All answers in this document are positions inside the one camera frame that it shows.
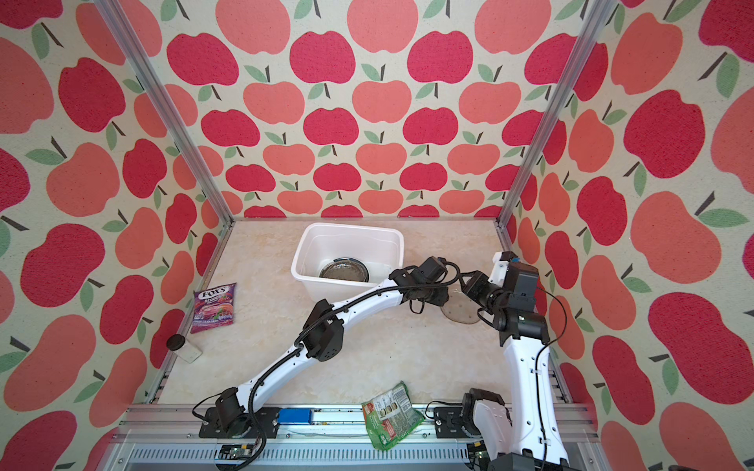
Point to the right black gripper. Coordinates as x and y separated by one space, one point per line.
474 289

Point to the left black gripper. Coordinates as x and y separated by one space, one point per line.
443 293

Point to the clear glass plate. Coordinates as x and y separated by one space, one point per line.
460 309
345 269

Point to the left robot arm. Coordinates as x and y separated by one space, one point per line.
321 339

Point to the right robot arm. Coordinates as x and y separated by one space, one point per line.
524 435

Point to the white plastic bin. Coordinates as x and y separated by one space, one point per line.
381 250

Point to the green snack packet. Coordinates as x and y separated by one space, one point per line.
390 417

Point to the blue label block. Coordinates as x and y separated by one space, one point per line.
295 416

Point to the purple candy bag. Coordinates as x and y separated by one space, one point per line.
213 308

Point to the small clear bottle black cap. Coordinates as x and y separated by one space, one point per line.
185 350

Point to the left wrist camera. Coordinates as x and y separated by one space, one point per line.
431 271

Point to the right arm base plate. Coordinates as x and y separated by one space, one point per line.
465 422

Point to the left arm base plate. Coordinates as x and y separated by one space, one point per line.
266 421

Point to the right aluminium corner post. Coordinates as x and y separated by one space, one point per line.
595 21

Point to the aluminium corner post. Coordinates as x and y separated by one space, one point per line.
118 24
595 21

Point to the left aluminium corner post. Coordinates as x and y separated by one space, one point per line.
118 24

